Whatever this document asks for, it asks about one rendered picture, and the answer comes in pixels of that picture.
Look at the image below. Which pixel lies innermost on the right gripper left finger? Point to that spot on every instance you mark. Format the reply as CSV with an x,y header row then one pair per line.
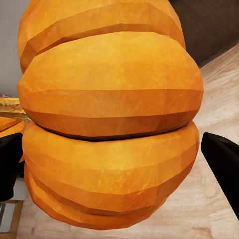
x,y
11,153

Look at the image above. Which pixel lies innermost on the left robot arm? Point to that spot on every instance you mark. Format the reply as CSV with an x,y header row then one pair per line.
x,y
7,192

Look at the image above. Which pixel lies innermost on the pumpkin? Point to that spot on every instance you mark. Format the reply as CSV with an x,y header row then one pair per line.
x,y
110,94
9,126

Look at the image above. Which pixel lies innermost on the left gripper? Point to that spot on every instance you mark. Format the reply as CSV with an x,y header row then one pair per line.
x,y
19,168

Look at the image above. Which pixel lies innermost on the cabinet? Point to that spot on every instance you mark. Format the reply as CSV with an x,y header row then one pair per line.
x,y
207,25

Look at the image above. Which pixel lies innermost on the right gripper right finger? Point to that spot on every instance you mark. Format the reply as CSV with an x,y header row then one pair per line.
x,y
222,156

